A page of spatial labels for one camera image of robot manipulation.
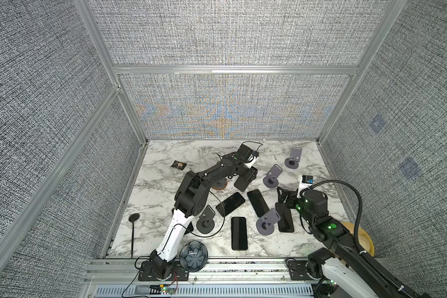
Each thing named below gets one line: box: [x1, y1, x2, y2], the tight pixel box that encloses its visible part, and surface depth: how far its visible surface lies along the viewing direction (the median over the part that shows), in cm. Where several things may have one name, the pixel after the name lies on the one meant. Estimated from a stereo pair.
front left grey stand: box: [196, 204, 216, 235], surface depth 83 cm
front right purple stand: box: [255, 207, 282, 236], surface depth 84 cm
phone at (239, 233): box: [230, 216, 248, 251], surface depth 85 cm
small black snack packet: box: [170, 160, 187, 171], surface depth 108 cm
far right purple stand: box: [284, 146, 303, 170], surface depth 106 cm
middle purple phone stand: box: [262, 163, 284, 189], surface depth 99 cm
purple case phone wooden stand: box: [233, 175, 251, 192], surface depth 99 cm
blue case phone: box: [247, 189, 270, 218], surface depth 96 cm
